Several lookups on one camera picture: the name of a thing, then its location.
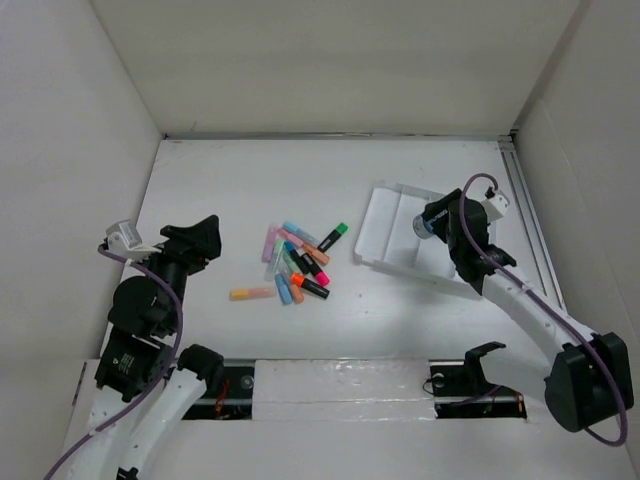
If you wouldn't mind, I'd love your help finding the dark green pastel highlighter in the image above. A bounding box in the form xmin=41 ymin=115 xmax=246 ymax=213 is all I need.
xmin=282 ymin=253 xmax=299 ymax=277

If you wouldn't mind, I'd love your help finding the green black highlighter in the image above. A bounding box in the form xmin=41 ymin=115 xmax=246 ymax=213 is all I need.
xmin=317 ymin=223 xmax=348 ymax=252

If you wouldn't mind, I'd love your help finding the pink black highlighter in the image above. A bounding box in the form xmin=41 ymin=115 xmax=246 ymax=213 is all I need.
xmin=300 ymin=253 xmax=330 ymax=286

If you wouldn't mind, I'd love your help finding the salmon orange pastel highlighter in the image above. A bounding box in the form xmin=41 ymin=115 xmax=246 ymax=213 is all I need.
xmin=302 ymin=243 xmax=330 ymax=266

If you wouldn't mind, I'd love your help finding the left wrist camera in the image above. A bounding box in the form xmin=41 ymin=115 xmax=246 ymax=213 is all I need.
xmin=106 ymin=220 xmax=142 ymax=257

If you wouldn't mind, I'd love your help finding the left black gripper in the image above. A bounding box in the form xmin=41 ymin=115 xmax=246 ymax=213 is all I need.
xmin=133 ymin=213 xmax=221 ymax=331

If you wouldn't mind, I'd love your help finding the aluminium rail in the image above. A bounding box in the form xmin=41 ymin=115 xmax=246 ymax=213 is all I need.
xmin=498 ymin=135 xmax=566 ymax=310

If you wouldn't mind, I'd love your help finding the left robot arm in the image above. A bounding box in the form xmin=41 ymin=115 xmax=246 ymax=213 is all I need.
xmin=67 ymin=215 xmax=224 ymax=479

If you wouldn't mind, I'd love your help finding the blue black highlighter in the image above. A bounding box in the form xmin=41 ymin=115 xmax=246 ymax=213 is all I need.
xmin=283 ymin=241 xmax=310 ymax=275

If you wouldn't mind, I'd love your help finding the white organizer tray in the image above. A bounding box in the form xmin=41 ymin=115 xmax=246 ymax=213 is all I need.
xmin=353 ymin=180 xmax=478 ymax=298

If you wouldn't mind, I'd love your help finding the purple pastel highlighter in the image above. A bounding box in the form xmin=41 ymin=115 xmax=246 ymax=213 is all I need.
xmin=261 ymin=224 xmax=278 ymax=263

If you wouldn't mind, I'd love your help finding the orange black highlighter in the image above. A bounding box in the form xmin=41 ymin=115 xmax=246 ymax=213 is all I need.
xmin=290 ymin=273 xmax=330 ymax=299

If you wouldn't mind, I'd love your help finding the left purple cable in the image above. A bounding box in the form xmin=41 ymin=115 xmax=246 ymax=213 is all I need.
xmin=42 ymin=244 xmax=185 ymax=480

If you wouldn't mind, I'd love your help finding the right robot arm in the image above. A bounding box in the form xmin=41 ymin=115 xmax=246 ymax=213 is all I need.
xmin=413 ymin=187 xmax=634 ymax=446

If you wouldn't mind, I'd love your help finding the yellow pink pastel highlighter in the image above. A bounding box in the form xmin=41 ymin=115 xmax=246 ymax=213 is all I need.
xmin=229 ymin=287 xmax=276 ymax=301

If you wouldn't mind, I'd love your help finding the light blue pastel highlighter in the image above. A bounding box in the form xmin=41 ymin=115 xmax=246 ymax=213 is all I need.
xmin=283 ymin=221 xmax=318 ymax=245

